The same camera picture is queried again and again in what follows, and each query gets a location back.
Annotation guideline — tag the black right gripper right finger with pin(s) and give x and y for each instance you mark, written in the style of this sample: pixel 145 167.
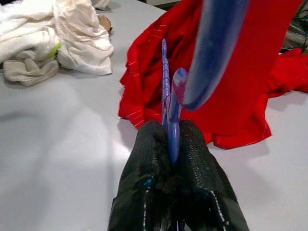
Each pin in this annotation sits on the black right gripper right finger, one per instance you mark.
pixel 202 183

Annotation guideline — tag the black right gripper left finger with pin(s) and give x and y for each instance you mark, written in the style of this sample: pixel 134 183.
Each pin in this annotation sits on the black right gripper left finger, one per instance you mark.
pixel 144 168

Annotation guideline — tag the red knit garment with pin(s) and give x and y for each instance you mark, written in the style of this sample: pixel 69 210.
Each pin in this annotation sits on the red knit garment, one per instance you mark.
pixel 240 96

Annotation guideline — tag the purple plastic hanger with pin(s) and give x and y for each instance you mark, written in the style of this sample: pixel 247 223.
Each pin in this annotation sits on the purple plastic hanger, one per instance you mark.
pixel 211 48

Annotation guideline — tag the brown crumpled item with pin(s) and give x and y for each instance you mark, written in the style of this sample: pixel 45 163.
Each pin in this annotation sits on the brown crumpled item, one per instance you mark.
pixel 106 22

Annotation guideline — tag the white crumpled towel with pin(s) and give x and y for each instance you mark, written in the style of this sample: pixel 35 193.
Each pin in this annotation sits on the white crumpled towel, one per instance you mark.
pixel 72 36

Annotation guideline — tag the dark grey garment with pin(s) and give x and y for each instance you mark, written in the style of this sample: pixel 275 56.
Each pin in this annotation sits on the dark grey garment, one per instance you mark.
pixel 298 33

